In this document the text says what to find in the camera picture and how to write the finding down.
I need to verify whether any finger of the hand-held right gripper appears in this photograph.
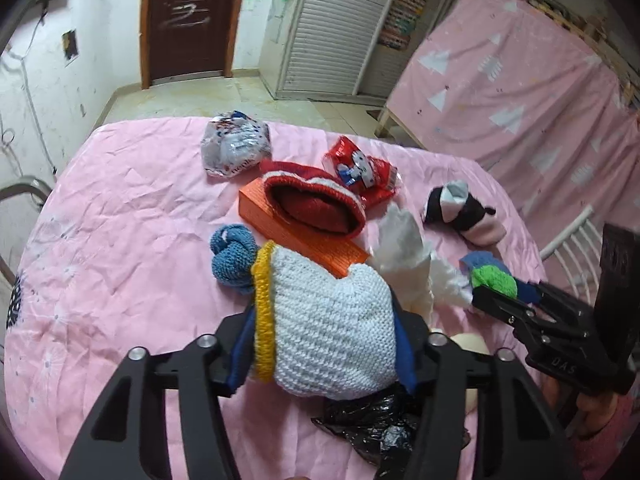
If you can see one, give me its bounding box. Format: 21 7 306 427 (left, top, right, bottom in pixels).
472 285 551 341
530 282 596 323

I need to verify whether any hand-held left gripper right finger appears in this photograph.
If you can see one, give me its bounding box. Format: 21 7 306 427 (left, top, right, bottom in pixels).
395 310 583 480

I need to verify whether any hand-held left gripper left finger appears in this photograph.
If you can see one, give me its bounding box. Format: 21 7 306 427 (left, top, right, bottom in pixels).
60 310 251 480

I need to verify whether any green blue knitted sock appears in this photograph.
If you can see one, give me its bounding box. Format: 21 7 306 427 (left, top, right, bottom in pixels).
459 252 543 306

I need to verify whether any white knitted hat yellow band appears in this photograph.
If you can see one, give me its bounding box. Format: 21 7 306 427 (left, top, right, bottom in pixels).
250 240 401 401

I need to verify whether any red snack wrapper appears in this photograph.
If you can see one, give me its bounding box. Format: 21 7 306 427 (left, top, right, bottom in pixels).
325 136 402 207

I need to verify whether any person's right forearm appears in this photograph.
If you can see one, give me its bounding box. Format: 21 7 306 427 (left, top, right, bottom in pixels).
567 400 640 480

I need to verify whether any person's right hand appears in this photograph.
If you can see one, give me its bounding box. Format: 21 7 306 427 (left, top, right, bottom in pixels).
542 377 621 428

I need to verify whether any white metal chair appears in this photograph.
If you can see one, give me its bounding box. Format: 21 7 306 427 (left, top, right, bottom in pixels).
540 205 608 301

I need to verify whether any black plastic bag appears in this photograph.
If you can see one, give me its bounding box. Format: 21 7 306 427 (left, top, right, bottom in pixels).
311 385 471 467

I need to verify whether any black white pink sock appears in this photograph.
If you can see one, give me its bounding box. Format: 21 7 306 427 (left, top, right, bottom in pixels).
421 181 507 247

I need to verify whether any white tissue paper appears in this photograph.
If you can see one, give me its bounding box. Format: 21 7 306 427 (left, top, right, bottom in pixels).
370 205 473 322

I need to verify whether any orange box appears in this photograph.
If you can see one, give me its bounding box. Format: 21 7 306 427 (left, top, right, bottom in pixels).
239 177 370 279

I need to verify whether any red knitted hat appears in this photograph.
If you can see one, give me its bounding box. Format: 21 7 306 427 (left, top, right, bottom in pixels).
258 160 368 239

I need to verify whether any pink tablecloth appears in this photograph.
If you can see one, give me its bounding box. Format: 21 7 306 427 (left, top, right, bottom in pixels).
0 116 546 480

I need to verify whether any pink tree print curtain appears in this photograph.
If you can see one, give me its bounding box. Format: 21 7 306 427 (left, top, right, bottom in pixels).
385 0 640 281

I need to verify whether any silver snack wrapper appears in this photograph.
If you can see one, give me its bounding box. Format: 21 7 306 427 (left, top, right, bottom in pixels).
201 111 273 179

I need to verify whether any silver metal chair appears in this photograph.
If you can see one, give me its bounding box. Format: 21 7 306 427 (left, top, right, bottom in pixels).
0 175 53 286

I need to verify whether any brown wooden door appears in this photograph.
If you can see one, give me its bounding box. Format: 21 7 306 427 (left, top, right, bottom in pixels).
141 0 251 88

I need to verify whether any white louvered wardrobe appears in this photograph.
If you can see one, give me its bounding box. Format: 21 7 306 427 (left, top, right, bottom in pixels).
260 0 408 101

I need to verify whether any colourful wall poster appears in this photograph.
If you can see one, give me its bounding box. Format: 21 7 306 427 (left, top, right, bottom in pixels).
377 0 428 51

